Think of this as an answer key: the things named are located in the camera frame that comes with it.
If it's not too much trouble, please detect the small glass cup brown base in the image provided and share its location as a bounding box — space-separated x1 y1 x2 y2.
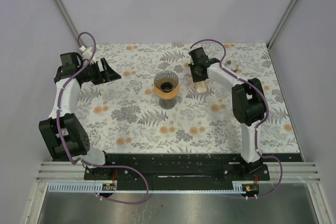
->
225 59 240 73

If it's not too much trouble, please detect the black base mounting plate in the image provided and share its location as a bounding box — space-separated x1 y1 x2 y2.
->
83 153 270 191

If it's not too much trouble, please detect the aluminium frame rail right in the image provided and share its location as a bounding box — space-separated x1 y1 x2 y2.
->
267 0 299 51

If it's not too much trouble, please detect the aluminium frame rail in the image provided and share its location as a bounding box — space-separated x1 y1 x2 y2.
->
267 0 299 51
53 0 80 42

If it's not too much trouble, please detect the white slotted cable duct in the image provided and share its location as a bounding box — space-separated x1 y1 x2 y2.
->
48 182 117 193

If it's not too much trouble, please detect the aluminium frame rail left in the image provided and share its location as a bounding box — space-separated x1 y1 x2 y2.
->
53 0 80 42

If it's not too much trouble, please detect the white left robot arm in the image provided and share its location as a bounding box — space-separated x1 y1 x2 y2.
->
39 52 121 179

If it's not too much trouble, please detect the clear glass dripper cone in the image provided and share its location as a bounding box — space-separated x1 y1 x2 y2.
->
154 70 178 93

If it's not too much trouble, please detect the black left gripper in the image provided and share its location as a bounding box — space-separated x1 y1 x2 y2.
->
78 58 121 85

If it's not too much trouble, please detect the floral patterned tablecloth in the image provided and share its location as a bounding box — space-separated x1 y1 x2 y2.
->
76 42 299 153

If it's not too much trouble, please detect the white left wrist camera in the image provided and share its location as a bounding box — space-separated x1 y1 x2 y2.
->
79 46 93 60

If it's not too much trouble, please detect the beige filter stack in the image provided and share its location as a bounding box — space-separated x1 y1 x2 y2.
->
195 81 207 93

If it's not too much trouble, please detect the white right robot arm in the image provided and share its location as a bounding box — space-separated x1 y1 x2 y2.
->
189 47 269 180

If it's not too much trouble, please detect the glass coffee carafe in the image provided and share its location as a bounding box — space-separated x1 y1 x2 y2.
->
159 98 176 110

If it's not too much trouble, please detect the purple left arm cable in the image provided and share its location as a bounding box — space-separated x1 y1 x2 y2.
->
56 31 150 205

